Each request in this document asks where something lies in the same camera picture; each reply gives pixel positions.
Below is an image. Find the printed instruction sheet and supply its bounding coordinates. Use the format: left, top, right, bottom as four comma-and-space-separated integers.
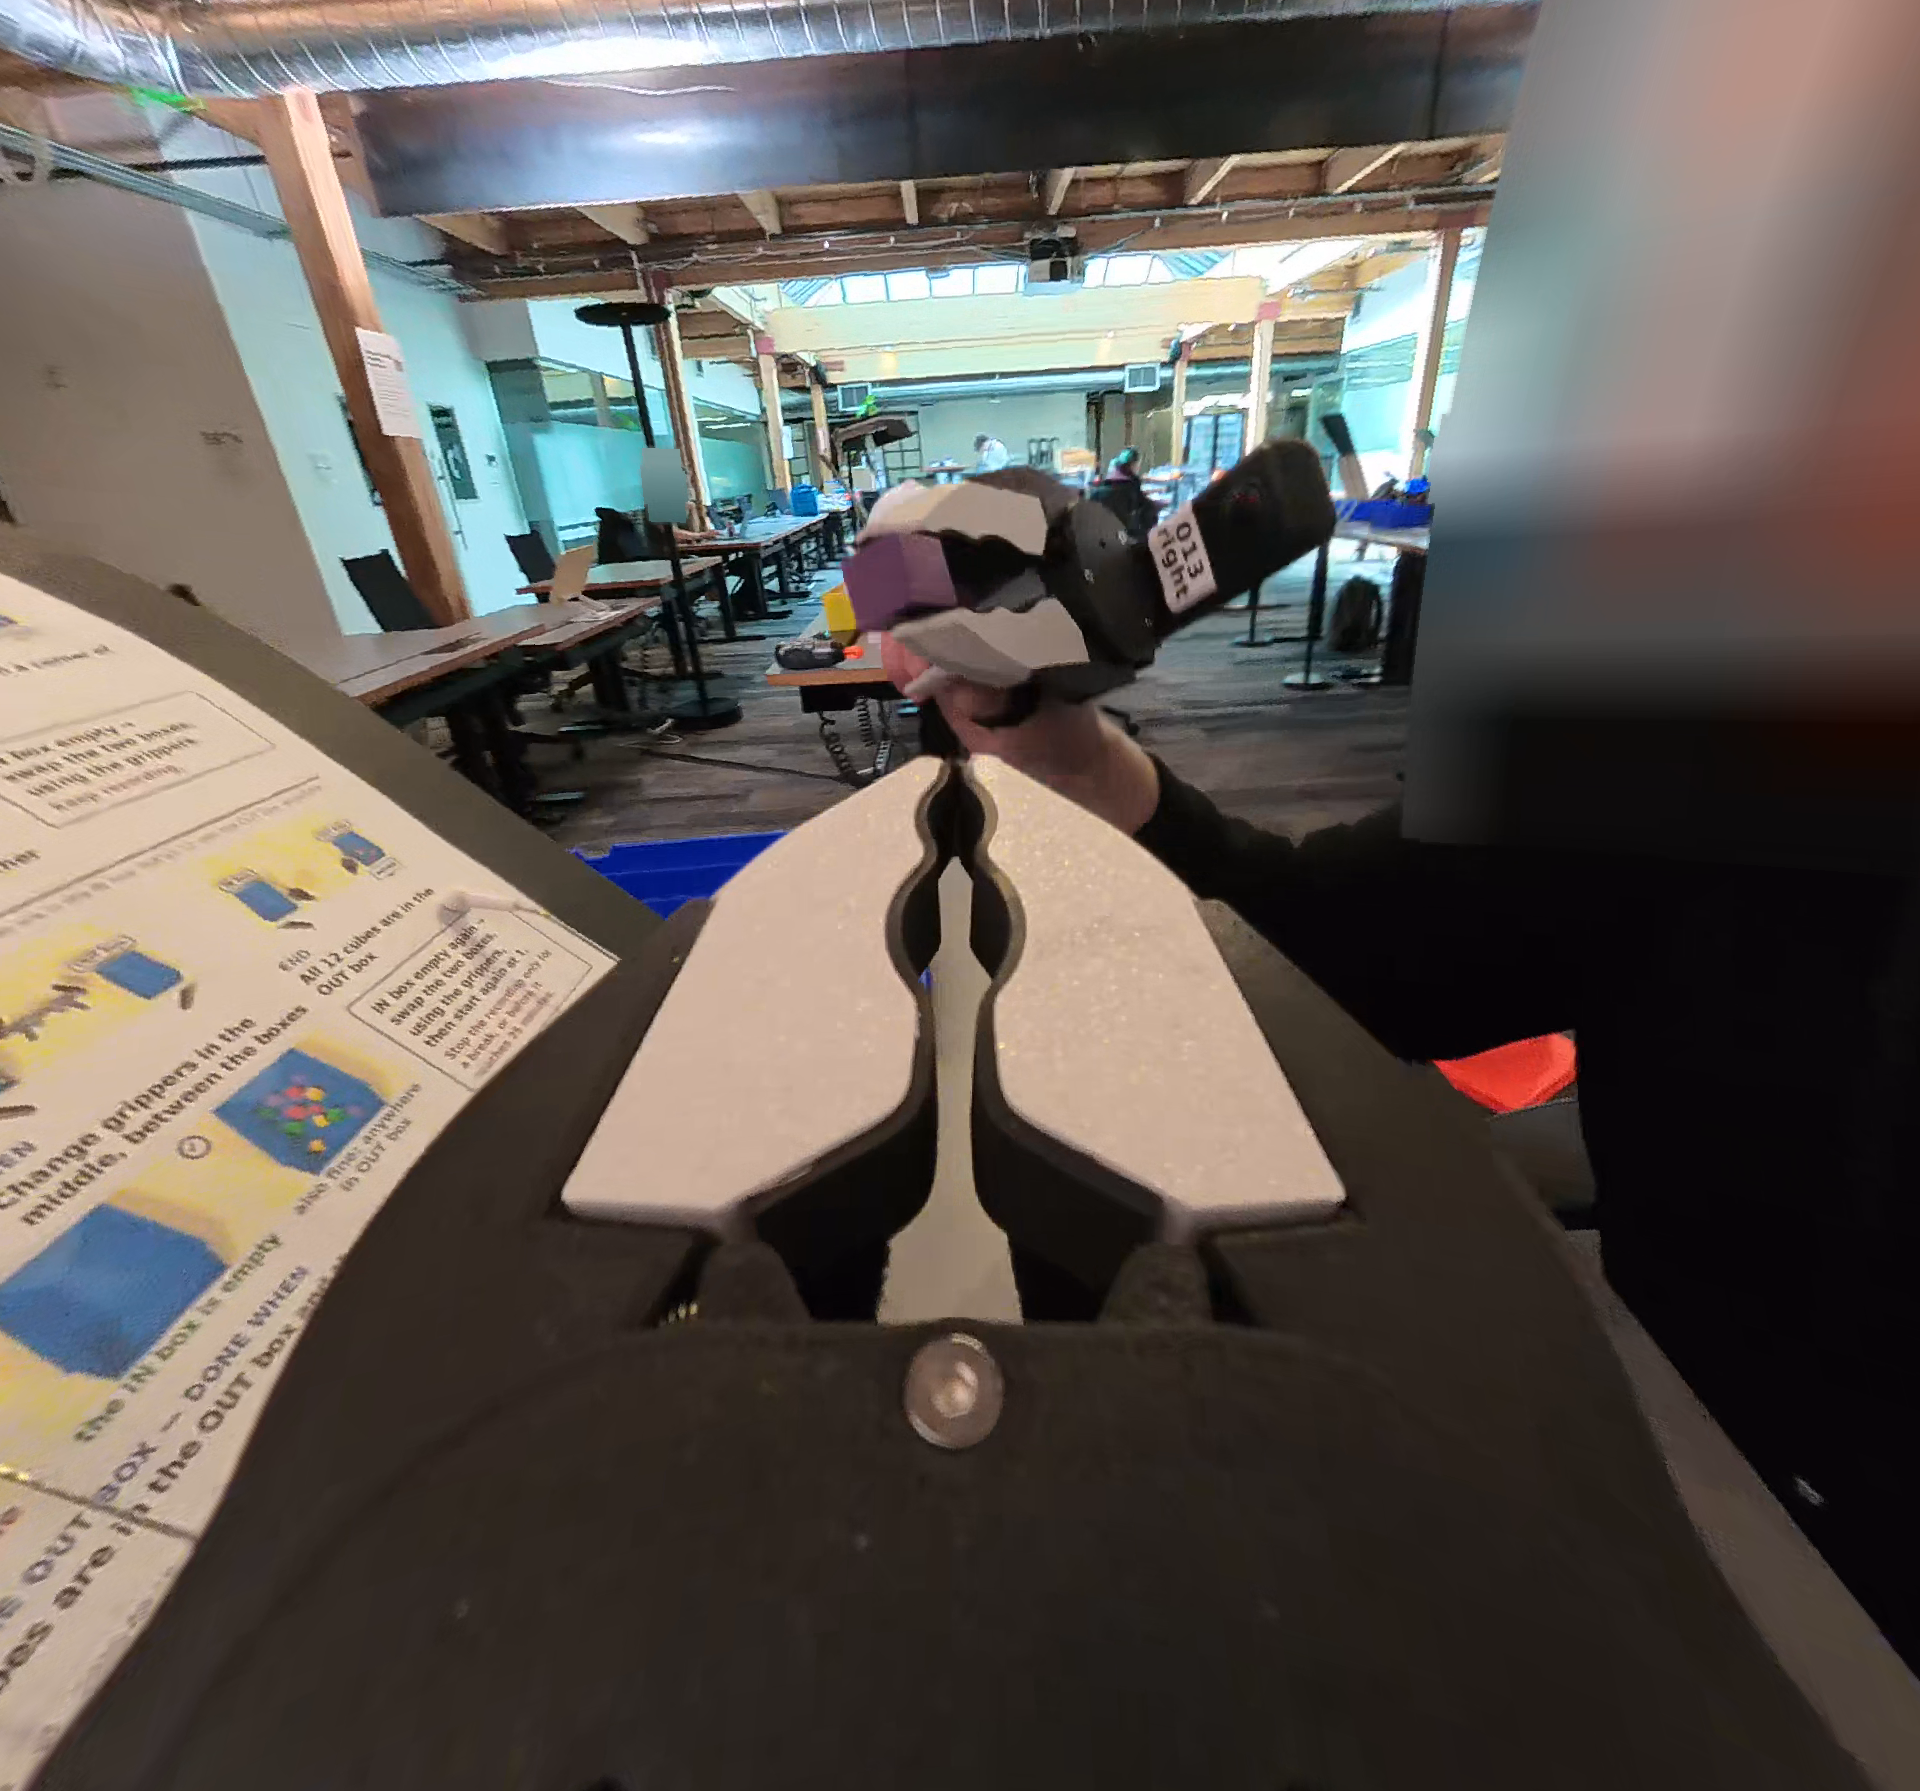
0, 573, 621, 1791

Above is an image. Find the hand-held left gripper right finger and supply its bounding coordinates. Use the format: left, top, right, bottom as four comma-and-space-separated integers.
959, 754, 1350, 1238

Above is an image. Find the orange object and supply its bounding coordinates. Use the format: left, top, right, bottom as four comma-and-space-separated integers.
1431, 1032, 1582, 1117

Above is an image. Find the silver ventilation duct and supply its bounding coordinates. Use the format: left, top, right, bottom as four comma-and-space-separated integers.
0, 0, 1566, 113

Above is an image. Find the purple cube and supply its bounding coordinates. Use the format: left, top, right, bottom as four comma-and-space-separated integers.
844, 530, 966, 625

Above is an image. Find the paper notice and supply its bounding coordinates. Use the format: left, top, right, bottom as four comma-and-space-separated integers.
355, 326, 418, 442

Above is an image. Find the person's right hand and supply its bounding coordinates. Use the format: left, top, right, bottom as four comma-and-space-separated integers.
883, 633, 1159, 841

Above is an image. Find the wooden desk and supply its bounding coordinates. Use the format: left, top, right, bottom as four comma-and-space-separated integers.
299, 596, 665, 811

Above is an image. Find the person's right forearm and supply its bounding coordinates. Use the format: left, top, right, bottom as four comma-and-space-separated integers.
1129, 752, 1598, 1073

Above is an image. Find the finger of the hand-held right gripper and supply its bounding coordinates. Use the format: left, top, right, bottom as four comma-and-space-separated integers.
860, 481, 1057, 564
897, 596, 1091, 695

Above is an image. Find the black office chair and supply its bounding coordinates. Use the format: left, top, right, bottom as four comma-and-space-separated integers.
340, 546, 457, 630

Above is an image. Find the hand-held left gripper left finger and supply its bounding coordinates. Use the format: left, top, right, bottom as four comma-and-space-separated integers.
564, 754, 957, 1238

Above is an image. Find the blue plastic bin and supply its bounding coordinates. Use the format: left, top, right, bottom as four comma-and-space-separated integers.
567, 832, 786, 921

